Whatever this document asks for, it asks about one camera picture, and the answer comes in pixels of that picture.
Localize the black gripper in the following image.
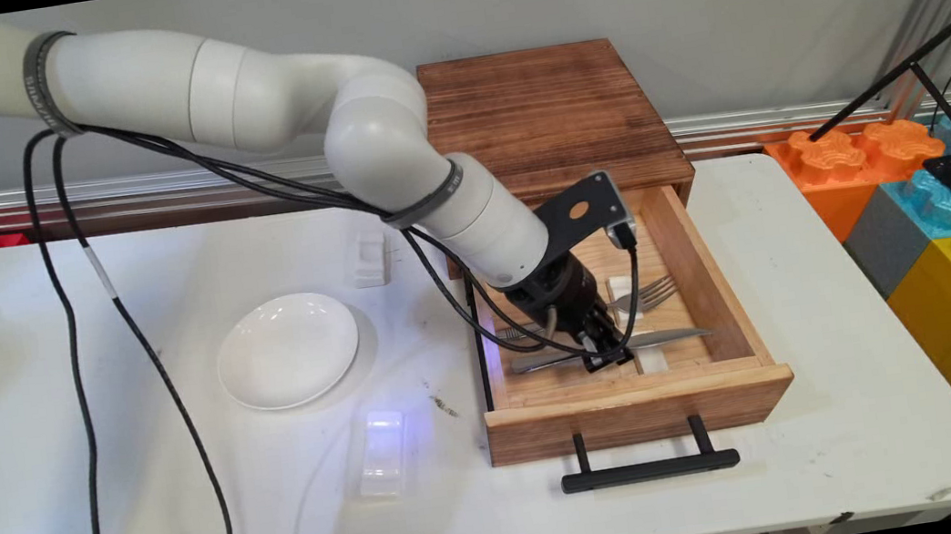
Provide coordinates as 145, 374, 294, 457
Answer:
497, 246, 639, 385

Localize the silver table knife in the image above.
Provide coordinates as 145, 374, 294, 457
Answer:
508, 323, 716, 377

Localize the small white cutlery rest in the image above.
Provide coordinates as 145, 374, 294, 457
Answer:
606, 273, 643, 305
632, 343, 672, 378

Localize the silver fork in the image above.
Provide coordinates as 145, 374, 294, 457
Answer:
493, 274, 684, 344

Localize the light wooden drawer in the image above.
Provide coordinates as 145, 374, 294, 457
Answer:
456, 170, 803, 469

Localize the dark wooden drawer cabinet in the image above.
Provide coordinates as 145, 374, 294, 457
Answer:
414, 28, 707, 282

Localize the clear plastic cutlery rest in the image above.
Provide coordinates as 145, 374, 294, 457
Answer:
349, 406, 416, 504

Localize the white ceramic cutlery rest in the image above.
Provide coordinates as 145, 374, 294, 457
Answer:
346, 228, 396, 291

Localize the orange foam block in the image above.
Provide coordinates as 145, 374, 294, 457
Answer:
762, 113, 951, 252

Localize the grey foam block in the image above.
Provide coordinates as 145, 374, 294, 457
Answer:
836, 180, 940, 306

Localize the white round plate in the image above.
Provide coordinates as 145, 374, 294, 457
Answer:
209, 285, 369, 418

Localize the black tripod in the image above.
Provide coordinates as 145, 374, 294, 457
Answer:
792, 0, 951, 176

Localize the black drawer handle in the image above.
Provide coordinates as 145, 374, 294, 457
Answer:
555, 409, 743, 497

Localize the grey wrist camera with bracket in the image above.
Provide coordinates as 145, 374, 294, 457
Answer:
529, 166, 642, 262

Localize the grey velcro arm strap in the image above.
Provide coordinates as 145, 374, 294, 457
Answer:
374, 157, 471, 233
17, 27, 90, 143

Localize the aluminium rail along wall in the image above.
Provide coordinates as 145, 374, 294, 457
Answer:
0, 63, 951, 253

